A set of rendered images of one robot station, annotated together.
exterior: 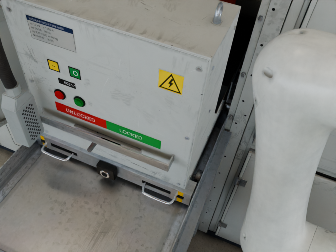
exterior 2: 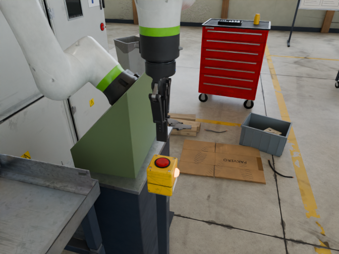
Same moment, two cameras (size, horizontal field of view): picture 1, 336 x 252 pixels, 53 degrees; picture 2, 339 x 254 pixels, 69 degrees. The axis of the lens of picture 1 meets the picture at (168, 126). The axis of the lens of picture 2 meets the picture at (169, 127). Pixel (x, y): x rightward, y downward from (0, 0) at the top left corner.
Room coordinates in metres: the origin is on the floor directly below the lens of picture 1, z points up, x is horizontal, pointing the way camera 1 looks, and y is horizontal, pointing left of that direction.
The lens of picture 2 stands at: (-0.02, 0.56, 1.40)
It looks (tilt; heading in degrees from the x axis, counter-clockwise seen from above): 32 degrees down; 266
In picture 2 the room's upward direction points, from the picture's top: straight up
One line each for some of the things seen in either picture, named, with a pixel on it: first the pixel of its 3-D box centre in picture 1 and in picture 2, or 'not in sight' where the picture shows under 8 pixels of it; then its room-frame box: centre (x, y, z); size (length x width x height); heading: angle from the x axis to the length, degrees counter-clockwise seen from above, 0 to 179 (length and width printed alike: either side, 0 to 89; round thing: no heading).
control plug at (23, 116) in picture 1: (24, 115); not in sight; (0.59, 0.39, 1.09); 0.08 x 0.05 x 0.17; 161
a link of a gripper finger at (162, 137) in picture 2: not in sight; (161, 130); (-0.03, -0.03, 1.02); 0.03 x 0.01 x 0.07; 162
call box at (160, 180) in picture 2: not in sight; (162, 174); (-0.03, -0.03, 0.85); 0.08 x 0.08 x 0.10; 72
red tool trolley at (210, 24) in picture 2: not in sight; (232, 60); (-0.95, -2.32, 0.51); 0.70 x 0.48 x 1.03; 157
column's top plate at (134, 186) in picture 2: not in sight; (122, 148); (0.14, -0.33, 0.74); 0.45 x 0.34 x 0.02; 70
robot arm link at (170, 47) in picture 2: not in sight; (158, 46); (-0.03, -0.03, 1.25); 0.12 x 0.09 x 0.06; 162
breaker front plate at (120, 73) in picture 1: (104, 109); not in sight; (0.59, 0.17, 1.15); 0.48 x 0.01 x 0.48; 71
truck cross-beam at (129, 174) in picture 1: (113, 162); not in sight; (0.60, 0.16, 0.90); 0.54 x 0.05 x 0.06; 71
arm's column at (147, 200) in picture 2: not in sight; (129, 206); (0.14, -0.33, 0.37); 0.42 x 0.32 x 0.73; 70
